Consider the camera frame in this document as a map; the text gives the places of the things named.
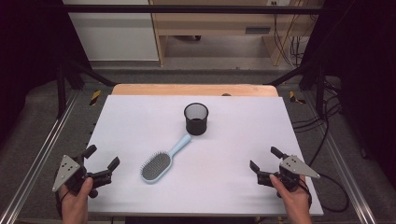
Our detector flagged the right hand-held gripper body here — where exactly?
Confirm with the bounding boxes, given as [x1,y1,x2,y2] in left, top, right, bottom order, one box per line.
[257,154,321,191]

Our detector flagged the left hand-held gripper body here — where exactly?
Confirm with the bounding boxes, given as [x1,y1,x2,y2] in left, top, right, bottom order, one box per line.
[51,154,113,200]

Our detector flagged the light blue hairbrush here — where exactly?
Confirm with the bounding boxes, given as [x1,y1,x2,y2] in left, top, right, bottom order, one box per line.
[139,133,192,185]

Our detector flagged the black mesh pen cup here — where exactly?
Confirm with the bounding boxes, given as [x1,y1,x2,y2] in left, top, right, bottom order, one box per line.
[183,102,209,136]

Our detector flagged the person's left hand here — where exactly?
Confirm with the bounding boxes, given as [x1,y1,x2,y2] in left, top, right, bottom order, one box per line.
[58,176,94,217]

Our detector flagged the person's right hand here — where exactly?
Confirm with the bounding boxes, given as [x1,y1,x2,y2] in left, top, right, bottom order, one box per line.
[269,174,313,217]

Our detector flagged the white table board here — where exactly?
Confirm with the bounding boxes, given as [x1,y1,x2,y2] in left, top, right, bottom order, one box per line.
[81,94,325,217]

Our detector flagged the wooden table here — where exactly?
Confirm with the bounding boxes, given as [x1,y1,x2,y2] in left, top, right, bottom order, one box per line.
[111,83,279,98]

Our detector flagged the black curtain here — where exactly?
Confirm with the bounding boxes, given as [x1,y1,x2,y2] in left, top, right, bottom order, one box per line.
[300,0,396,183]
[0,0,92,147]

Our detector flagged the white cabinet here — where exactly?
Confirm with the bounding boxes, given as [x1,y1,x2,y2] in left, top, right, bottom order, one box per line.
[62,0,160,62]

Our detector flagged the light wooden desk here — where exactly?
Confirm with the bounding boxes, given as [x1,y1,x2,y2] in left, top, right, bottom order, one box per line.
[148,0,325,67]

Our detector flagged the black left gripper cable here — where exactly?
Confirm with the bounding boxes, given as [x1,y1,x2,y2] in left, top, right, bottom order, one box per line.
[55,186,71,218]

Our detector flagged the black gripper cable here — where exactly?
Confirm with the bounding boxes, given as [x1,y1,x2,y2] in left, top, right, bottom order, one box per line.
[298,172,350,214]
[55,186,71,218]

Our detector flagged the aluminium floor rail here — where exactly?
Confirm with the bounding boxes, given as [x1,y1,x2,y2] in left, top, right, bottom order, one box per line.
[303,91,378,224]
[0,89,79,224]

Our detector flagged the black floor cables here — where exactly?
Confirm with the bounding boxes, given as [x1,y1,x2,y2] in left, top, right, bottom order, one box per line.
[291,77,344,167]

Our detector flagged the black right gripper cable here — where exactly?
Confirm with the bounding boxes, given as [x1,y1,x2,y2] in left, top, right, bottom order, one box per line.
[298,172,350,214]

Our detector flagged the black metal frame stand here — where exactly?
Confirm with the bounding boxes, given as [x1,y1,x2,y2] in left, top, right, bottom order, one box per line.
[263,59,329,119]
[55,57,118,119]

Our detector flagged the hanging cable bundle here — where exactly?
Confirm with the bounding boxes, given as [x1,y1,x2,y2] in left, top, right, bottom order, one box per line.
[272,0,310,68]

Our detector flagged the black horizontal frame bar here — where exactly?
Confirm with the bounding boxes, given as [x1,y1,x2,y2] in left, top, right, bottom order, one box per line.
[62,4,326,15]

